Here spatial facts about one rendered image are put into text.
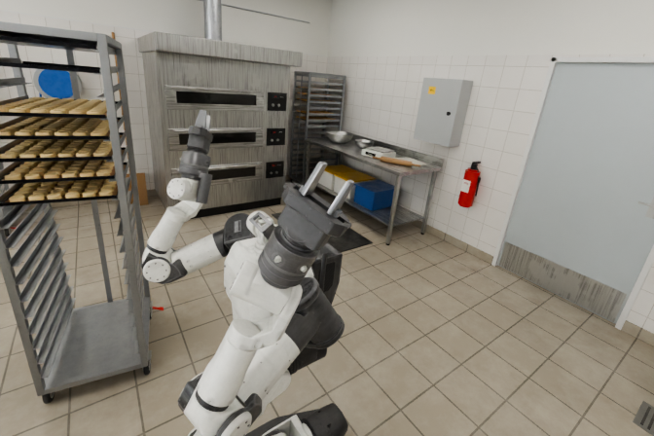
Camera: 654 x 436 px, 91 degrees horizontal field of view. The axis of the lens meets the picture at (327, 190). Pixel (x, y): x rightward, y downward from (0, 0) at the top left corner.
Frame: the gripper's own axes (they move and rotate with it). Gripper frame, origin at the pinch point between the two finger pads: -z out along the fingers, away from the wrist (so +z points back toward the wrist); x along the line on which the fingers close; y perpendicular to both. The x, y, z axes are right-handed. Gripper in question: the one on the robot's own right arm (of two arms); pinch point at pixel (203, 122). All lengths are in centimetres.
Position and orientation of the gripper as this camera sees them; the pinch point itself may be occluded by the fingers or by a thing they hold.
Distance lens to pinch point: 114.3
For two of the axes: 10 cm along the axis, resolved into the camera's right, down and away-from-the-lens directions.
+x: 1.4, -0.5, -9.9
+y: -9.8, -1.8, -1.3
